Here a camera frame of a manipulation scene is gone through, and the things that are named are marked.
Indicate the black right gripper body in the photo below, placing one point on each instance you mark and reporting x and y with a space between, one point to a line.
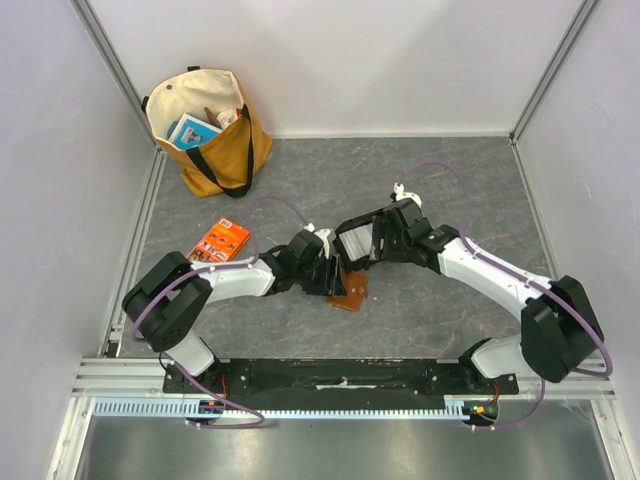
379 232

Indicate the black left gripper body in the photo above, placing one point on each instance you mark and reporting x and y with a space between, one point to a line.
318 279

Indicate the tan leather card holder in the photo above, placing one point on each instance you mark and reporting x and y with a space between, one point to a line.
356 287

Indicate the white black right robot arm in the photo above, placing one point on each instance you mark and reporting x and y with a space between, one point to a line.
558 327

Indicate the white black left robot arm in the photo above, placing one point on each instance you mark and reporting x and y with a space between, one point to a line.
165 304

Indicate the black card box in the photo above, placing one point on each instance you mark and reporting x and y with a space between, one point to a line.
380 222

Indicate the stack of white cards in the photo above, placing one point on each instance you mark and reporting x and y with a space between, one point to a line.
357 242

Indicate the orange product box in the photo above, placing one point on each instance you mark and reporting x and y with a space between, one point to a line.
222 243

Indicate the mustard yellow tote bag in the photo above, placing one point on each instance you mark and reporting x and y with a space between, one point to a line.
228 163

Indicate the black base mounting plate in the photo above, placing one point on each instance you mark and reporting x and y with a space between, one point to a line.
244 376

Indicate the white item in bag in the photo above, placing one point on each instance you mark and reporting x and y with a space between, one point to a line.
228 117

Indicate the blue book in bag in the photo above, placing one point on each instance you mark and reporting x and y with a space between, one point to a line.
189 132

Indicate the brown item in bag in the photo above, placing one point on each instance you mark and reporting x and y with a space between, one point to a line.
212 118

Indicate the aluminium frame rail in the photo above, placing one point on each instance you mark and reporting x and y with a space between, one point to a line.
116 320

